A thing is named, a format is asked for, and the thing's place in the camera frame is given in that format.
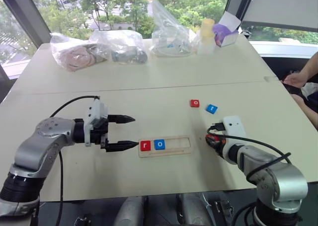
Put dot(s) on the black metal clamp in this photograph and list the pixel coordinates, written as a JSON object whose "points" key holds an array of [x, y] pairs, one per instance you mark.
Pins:
{"points": [[82, 221], [223, 206]]}

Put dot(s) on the dark window frame pillar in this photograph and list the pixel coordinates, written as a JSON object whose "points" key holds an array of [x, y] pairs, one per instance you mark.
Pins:
{"points": [[239, 5], [24, 15]]}

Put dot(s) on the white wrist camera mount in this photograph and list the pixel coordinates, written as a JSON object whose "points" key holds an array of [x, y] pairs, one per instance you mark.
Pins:
{"points": [[234, 129], [95, 111]]}

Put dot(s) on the person's bare hand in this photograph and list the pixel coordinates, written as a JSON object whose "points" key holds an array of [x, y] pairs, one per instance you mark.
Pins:
{"points": [[295, 79]]}

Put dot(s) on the plastic bag with pink contents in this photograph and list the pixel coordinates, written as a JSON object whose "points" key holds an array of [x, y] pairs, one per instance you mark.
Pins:
{"points": [[74, 54]]}

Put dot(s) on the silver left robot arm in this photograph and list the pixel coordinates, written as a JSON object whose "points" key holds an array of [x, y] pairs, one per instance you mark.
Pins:
{"points": [[37, 146]]}

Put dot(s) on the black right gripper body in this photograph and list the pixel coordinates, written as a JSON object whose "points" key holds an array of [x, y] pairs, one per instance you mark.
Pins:
{"points": [[219, 150]]}

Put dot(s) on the blue letter o block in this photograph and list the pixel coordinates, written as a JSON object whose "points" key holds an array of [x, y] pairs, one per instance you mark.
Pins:
{"points": [[159, 144]]}

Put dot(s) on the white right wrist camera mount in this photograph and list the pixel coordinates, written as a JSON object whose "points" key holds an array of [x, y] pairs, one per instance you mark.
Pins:
{"points": [[234, 129]]}

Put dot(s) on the tall clear plastic bag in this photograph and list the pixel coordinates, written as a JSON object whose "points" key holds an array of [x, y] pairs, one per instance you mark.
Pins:
{"points": [[171, 37]]}

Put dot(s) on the red letter r block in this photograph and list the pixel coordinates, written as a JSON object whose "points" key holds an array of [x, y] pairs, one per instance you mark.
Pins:
{"points": [[145, 146]]}

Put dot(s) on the person's bare knee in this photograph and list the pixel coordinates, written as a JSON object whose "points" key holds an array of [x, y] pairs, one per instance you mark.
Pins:
{"points": [[306, 111]]}

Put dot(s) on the wooden letter tray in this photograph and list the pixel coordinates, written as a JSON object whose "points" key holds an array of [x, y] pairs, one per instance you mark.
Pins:
{"points": [[174, 152]]}

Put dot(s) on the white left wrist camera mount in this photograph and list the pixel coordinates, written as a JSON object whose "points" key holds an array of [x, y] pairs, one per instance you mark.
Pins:
{"points": [[95, 111]]}

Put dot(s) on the person's bare forearm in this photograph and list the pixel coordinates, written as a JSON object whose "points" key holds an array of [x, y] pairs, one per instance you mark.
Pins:
{"points": [[310, 67]]}

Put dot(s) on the plastic bag with dark contents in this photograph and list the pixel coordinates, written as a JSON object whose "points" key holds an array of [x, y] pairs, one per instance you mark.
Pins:
{"points": [[126, 53]]}

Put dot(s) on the purple and white carton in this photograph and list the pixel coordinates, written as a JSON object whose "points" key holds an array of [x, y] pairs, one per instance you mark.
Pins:
{"points": [[226, 34]]}

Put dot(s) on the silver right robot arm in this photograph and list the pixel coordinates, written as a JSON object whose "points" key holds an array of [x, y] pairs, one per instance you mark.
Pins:
{"points": [[280, 178]]}

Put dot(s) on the clear tape piece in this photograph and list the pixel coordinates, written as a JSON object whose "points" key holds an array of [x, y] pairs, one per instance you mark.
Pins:
{"points": [[270, 78]]}

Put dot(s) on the yellow and white plastic cups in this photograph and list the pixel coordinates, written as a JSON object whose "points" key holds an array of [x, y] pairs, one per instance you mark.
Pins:
{"points": [[207, 37]]}

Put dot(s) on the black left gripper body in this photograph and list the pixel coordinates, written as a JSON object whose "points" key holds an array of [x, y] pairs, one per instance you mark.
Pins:
{"points": [[99, 132]]}

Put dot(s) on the grey roller blind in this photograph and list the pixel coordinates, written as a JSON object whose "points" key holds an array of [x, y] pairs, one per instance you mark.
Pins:
{"points": [[283, 7]]}

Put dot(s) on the red letter o block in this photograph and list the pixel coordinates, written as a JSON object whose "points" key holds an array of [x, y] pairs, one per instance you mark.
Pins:
{"points": [[195, 103]]}

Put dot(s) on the blue letter t block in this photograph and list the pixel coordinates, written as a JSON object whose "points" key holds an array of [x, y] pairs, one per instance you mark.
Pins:
{"points": [[211, 109]]}

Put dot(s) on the grey rounded robot leg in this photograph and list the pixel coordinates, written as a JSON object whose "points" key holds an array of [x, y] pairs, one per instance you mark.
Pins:
{"points": [[192, 211], [130, 212]]}

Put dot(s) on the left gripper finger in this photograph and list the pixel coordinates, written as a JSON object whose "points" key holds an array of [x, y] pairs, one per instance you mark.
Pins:
{"points": [[121, 119], [119, 146]]}

